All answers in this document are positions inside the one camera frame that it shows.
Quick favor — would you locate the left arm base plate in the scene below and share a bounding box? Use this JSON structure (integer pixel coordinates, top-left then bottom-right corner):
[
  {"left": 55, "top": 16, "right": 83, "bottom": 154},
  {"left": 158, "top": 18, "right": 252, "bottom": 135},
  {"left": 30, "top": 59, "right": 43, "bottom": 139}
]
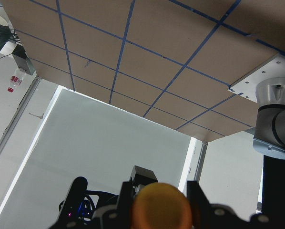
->
[{"left": 228, "top": 54, "right": 285, "bottom": 103}]

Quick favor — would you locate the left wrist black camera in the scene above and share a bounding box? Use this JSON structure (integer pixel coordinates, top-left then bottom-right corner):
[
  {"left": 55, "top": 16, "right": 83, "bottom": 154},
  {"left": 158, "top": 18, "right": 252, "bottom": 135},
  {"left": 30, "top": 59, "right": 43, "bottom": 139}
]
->
[{"left": 57, "top": 177, "right": 88, "bottom": 221}]

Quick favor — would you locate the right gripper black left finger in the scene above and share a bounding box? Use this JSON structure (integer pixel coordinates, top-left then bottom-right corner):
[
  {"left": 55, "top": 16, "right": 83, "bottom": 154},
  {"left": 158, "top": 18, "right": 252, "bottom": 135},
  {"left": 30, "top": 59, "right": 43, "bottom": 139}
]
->
[{"left": 92, "top": 181, "right": 134, "bottom": 229}]

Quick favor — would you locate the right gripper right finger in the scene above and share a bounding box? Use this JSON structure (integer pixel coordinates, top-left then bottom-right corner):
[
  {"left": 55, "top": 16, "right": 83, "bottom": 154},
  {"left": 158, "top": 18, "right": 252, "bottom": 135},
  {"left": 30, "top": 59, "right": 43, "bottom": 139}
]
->
[{"left": 186, "top": 181, "right": 243, "bottom": 229}]

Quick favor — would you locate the clear plastic water bottle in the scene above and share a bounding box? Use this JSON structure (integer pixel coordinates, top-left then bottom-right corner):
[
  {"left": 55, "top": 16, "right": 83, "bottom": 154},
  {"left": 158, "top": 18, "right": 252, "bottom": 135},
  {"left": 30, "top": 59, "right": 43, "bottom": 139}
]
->
[{"left": 7, "top": 68, "right": 26, "bottom": 93}]

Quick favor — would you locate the yellow push button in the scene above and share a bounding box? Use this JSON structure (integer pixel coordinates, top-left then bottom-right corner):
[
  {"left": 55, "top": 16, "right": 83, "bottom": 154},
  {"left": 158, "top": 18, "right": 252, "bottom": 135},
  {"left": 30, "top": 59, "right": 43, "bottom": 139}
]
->
[{"left": 131, "top": 183, "right": 193, "bottom": 229}]

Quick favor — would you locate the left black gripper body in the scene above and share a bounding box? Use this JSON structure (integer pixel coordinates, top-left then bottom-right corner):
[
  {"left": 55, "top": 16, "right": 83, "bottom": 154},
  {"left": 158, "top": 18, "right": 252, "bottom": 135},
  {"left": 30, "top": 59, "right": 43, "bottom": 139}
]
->
[{"left": 130, "top": 165, "right": 157, "bottom": 191}]

